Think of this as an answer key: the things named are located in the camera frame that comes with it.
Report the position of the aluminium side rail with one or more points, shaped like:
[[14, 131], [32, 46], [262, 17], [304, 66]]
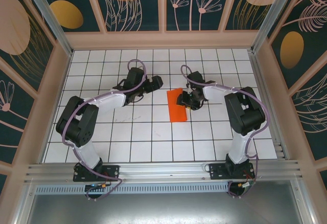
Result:
[[268, 106]]

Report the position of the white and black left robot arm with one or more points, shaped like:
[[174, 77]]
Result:
[[112, 101]]

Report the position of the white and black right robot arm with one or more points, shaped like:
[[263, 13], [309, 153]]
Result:
[[242, 111]]

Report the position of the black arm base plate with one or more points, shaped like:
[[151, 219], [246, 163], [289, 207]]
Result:
[[110, 173], [217, 171]]

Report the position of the aluminium mounting rail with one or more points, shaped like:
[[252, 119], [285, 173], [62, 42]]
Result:
[[163, 171]]

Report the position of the small electronics board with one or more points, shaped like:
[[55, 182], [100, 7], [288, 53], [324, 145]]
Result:
[[246, 185], [98, 186]]

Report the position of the grey metal sheet panel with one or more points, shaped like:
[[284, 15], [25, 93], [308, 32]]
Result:
[[163, 208]]

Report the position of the aluminium frame post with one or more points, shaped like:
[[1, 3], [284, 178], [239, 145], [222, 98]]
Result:
[[51, 17], [276, 11]]

